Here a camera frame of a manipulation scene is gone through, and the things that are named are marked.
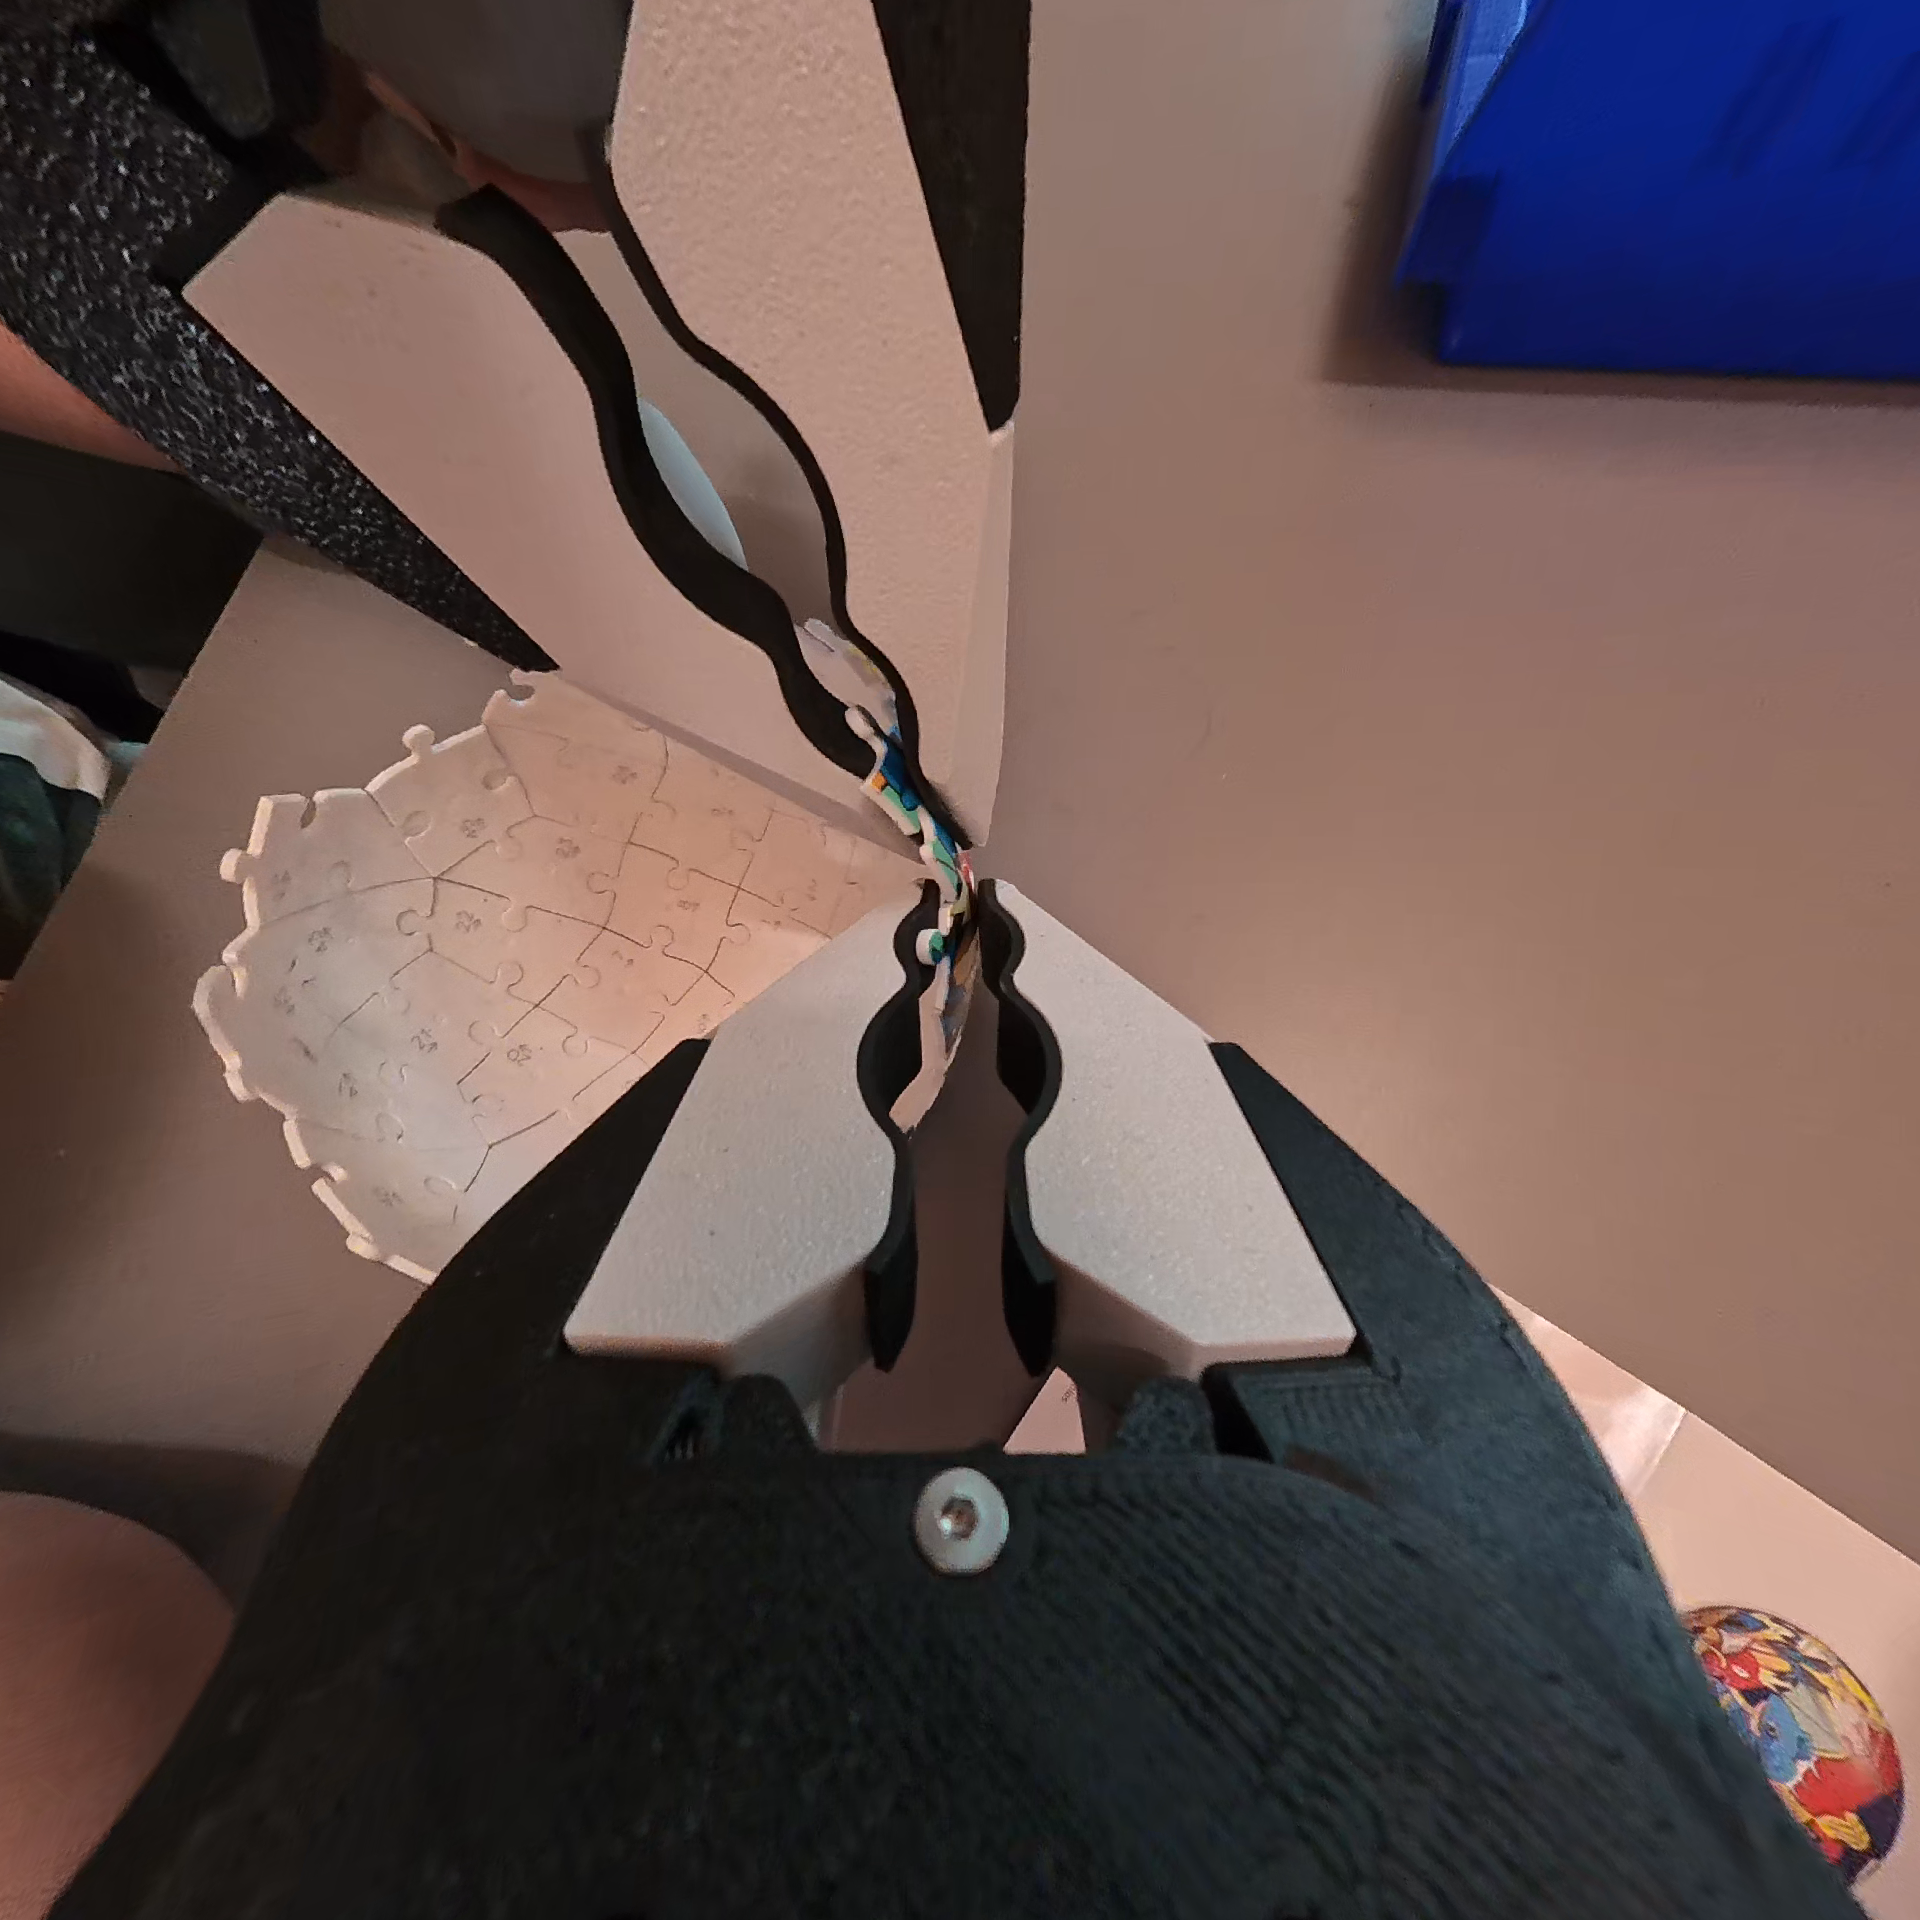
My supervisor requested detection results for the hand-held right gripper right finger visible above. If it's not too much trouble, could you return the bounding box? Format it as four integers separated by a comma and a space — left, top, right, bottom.
984, 883, 1364, 1412

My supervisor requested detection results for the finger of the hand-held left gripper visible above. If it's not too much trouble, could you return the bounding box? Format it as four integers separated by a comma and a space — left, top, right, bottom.
608, 0, 1028, 840
182, 191, 969, 840

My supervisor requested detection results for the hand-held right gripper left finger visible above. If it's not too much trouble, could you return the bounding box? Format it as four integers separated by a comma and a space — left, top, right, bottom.
563, 884, 923, 1414

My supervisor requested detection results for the single colourful jigsaw piece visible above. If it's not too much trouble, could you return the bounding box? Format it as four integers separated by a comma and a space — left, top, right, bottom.
884, 862, 985, 1134

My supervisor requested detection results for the colourful half-built puzzle ball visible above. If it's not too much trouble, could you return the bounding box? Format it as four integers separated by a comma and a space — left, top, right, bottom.
193, 617, 976, 1289

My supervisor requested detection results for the white printed paper leaflet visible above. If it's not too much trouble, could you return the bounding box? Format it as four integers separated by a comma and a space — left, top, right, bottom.
1006, 1293, 1920, 1920

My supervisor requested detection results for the blue plastic bin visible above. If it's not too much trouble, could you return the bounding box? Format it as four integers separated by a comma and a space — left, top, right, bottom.
1394, 0, 1920, 368

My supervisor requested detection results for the person's arm with bracelet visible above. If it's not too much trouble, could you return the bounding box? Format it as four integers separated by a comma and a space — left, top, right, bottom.
0, 1485, 233, 1920

